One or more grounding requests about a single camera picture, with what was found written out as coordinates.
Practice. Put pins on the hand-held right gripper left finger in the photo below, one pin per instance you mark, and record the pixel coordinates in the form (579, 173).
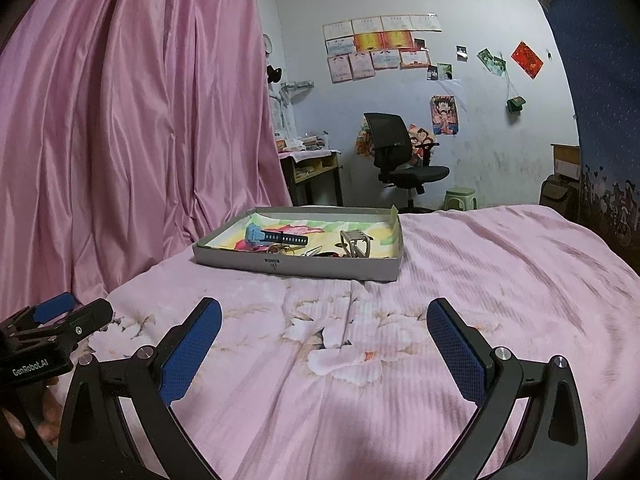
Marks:
(192, 345)

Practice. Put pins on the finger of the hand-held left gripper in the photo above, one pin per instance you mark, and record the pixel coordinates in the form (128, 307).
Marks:
(90, 317)
(55, 306)

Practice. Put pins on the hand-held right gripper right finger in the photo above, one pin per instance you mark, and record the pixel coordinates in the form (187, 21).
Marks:
(457, 350)

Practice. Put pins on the silver bangle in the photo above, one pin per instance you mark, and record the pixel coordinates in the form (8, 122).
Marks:
(280, 247)

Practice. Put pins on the grey cardboard box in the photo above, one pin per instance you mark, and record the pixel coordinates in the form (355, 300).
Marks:
(300, 267)

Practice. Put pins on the blue wrist watch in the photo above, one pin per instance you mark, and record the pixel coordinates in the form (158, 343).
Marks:
(270, 236)

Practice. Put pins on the person's left hand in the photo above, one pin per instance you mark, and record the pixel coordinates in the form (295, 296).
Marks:
(51, 407)

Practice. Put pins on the pink floral blanket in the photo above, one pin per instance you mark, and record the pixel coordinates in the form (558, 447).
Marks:
(450, 260)

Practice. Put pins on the beige hair claw clip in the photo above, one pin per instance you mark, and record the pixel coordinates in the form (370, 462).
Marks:
(356, 242)

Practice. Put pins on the green plastic stool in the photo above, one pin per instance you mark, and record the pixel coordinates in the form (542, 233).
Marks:
(460, 195)

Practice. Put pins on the colourful painted paper lining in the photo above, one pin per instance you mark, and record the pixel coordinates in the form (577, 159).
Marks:
(320, 227)

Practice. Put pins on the brown bag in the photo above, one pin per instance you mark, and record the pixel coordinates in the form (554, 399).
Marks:
(557, 195)

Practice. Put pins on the pink curtain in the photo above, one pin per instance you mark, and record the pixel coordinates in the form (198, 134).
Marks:
(125, 110)

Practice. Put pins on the cartoon figure poster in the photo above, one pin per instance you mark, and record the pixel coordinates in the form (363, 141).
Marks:
(419, 140)

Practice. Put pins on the wooden cabinet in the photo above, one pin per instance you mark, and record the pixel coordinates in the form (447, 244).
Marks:
(567, 162)

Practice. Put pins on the black office chair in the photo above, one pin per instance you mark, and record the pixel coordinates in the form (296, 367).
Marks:
(390, 140)

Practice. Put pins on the wooden desk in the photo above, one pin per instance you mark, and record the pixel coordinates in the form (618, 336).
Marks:
(320, 162)

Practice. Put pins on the pile of books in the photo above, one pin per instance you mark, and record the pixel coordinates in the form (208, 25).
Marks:
(305, 142)

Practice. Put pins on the green hanging ornament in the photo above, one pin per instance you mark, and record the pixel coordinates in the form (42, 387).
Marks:
(516, 105)

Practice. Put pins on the blue printed cloth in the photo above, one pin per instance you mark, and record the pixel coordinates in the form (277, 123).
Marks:
(600, 110)

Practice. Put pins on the red paper decoration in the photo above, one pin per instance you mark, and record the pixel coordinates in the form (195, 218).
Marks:
(527, 59)

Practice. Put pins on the cartoon wall poster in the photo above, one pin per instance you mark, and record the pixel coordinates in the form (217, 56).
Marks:
(445, 115)

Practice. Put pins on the dark wall photos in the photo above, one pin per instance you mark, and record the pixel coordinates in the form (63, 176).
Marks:
(440, 71)

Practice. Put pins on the green wall photos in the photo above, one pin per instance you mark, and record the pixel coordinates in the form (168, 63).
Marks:
(492, 62)

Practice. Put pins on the small wall photo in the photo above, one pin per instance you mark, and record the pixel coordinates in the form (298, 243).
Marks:
(462, 53)

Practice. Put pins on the round wall mirror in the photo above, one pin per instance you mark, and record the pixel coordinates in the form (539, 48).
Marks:
(268, 44)

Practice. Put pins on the group of wall certificates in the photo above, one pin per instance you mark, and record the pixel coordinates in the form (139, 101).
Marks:
(370, 45)

